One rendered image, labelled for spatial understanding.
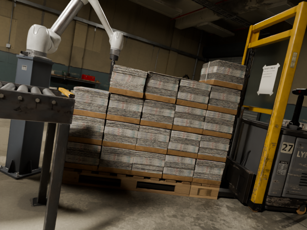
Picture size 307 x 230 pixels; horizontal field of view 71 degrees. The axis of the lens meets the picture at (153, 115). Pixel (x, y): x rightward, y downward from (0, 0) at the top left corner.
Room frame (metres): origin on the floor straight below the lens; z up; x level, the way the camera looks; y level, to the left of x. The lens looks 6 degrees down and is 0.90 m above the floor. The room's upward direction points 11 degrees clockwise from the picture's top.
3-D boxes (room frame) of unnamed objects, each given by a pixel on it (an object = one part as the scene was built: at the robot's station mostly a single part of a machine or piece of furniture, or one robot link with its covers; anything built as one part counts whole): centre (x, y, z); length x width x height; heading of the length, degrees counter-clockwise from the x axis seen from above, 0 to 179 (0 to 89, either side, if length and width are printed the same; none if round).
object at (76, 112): (2.04, 0.13, 0.40); 1.16 x 0.38 x 0.51; 100
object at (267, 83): (2.25, -1.03, 1.28); 0.57 x 0.01 x 0.65; 10
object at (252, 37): (2.57, -0.95, 0.97); 0.09 x 0.09 x 1.75; 10
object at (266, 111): (2.25, -1.05, 0.92); 0.57 x 0.01 x 0.05; 10
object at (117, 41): (2.00, 0.44, 1.29); 0.13 x 0.11 x 0.16; 9
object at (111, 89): (1.89, 0.27, 0.86); 0.29 x 0.16 x 0.04; 98
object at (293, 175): (2.31, -1.37, 0.40); 0.69 x 0.55 x 0.80; 10
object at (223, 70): (2.17, -0.58, 0.65); 0.39 x 0.30 x 1.29; 10
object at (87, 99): (2.04, 0.14, 0.42); 1.17 x 0.39 x 0.83; 100
